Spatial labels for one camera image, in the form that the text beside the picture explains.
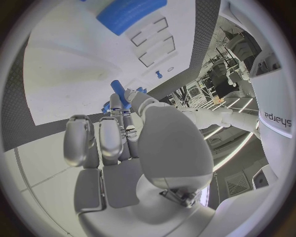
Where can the blue plug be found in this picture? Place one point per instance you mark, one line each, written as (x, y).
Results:
(141, 90)

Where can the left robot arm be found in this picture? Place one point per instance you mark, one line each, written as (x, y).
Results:
(215, 118)

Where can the blue peg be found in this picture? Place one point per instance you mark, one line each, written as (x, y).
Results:
(159, 74)

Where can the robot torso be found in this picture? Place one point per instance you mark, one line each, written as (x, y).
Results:
(272, 103)

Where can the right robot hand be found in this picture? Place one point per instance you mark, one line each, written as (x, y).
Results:
(171, 148)

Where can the white task board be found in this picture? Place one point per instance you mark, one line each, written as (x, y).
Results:
(76, 61)

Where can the large blue cylinder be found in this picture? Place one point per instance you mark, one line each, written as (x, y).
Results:
(131, 14)

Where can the blue block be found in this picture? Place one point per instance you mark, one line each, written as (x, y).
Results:
(106, 107)

